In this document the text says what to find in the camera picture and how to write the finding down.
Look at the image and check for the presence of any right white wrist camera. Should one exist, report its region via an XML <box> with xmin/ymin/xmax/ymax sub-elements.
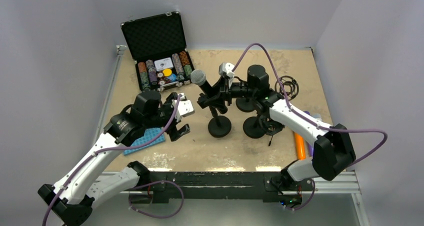
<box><xmin>218</xmin><ymin>62</ymin><xmax>235</xmax><ymax>87</ymax></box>

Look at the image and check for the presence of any black poker chip case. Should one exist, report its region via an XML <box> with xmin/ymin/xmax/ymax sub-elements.
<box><xmin>120</xmin><ymin>11</ymin><xmax>195</xmax><ymax>92</ymax></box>

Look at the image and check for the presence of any orange microphone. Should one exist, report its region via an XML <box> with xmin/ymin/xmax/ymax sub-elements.
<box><xmin>293</xmin><ymin>132</ymin><xmax>306</xmax><ymax>160</ymax></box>

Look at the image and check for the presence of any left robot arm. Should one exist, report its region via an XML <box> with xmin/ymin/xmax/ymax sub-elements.
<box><xmin>38</xmin><ymin>90</ymin><xmax>195</xmax><ymax>226</ymax></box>

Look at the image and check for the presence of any yellow chip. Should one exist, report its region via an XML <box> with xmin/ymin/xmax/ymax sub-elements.
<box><xmin>162</xmin><ymin>68</ymin><xmax>173</xmax><ymax>77</ymax></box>

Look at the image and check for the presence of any black silver-head microphone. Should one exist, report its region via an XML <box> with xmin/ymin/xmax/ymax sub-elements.
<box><xmin>190</xmin><ymin>69</ymin><xmax>223</xmax><ymax>109</ymax></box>

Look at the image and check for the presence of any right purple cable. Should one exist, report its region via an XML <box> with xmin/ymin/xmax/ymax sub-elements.
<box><xmin>231</xmin><ymin>42</ymin><xmax>389</xmax><ymax>169</ymax></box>

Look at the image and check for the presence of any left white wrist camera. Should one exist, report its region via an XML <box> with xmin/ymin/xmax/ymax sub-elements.
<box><xmin>173</xmin><ymin>93</ymin><xmax>195</xmax><ymax>122</ymax></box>

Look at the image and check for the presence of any white microphone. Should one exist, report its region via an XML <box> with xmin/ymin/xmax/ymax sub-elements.
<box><xmin>312</xmin><ymin>113</ymin><xmax>323</xmax><ymax>121</ymax></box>

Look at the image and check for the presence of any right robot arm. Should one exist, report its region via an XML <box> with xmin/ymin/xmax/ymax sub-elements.
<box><xmin>191</xmin><ymin>63</ymin><xmax>356</xmax><ymax>190</ymax></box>

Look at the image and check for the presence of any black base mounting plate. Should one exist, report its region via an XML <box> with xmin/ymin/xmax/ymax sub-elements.
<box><xmin>134</xmin><ymin>171</ymin><xmax>303</xmax><ymax>208</ymax></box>

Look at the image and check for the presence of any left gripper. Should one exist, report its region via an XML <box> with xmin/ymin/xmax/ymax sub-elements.
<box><xmin>143</xmin><ymin>93</ymin><xmax>190</xmax><ymax>141</ymax></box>

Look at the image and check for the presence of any black tripod shock mount stand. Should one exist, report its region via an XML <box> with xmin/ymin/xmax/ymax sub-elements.
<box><xmin>267</xmin><ymin>75</ymin><xmax>300</xmax><ymax>147</ymax></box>

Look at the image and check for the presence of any black shock mount round stand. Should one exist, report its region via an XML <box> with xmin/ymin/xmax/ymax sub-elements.
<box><xmin>242</xmin><ymin>114</ymin><xmax>286</xmax><ymax>139</ymax></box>

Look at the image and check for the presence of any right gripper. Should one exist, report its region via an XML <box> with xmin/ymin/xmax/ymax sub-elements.
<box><xmin>204</xmin><ymin>75</ymin><xmax>257</xmax><ymax>110</ymax></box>

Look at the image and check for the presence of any blue building baseplate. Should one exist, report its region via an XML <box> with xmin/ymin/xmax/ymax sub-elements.
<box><xmin>122</xmin><ymin>127</ymin><xmax>166</xmax><ymax>156</ymax></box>

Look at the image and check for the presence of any black clip round base stand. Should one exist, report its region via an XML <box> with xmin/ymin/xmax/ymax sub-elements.
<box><xmin>235</xmin><ymin>98</ymin><xmax>263</xmax><ymax>114</ymax></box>

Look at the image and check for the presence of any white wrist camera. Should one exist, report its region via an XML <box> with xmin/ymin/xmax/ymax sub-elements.
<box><xmin>218</xmin><ymin>62</ymin><xmax>235</xmax><ymax>87</ymax></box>
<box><xmin>173</xmin><ymin>93</ymin><xmax>195</xmax><ymax>122</ymax></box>

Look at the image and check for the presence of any white card box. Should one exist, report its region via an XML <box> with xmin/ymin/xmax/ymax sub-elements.
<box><xmin>154</xmin><ymin>57</ymin><xmax>174</xmax><ymax>71</ymax></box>

